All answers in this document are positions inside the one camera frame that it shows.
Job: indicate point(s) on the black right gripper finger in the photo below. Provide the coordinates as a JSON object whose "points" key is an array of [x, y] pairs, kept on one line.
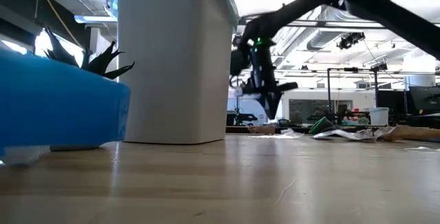
{"points": [[276, 102], [265, 105]]}

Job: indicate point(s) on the white plastic trash bin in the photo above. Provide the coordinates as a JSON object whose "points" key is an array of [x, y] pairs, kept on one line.
{"points": [[175, 79]]}

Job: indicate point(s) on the succulent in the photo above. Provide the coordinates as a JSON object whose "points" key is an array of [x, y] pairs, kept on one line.
{"points": [[99, 62]]}

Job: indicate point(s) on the blue spare trash bag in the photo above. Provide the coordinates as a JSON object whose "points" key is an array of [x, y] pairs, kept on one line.
{"points": [[62, 103]]}

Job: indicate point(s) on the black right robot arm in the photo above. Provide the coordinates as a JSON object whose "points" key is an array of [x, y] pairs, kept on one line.
{"points": [[378, 0]]}

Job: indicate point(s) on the large white plastic bag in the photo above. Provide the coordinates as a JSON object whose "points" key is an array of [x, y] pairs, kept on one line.
{"points": [[24, 154]]}

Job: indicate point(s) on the white folded paper sheet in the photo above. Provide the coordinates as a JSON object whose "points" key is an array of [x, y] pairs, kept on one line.
{"points": [[343, 134]]}

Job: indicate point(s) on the white plastic bucket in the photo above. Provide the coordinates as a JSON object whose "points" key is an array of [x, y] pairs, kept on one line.
{"points": [[379, 117]]}

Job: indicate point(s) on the small crumpled brown paper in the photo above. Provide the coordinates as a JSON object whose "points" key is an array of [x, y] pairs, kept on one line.
{"points": [[409, 133]]}

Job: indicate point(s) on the wide black monitor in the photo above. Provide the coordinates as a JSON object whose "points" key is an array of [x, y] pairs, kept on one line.
{"points": [[424, 100]]}

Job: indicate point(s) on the ceiling light bar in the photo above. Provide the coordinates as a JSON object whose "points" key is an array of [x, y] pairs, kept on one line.
{"points": [[96, 19]]}

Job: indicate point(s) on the black stand frame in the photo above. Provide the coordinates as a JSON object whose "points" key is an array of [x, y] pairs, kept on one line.
{"points": [[350, 69]]}

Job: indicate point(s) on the black ceiling camera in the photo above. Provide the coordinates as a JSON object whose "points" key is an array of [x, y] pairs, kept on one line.
{"points": [[350, 40]]}

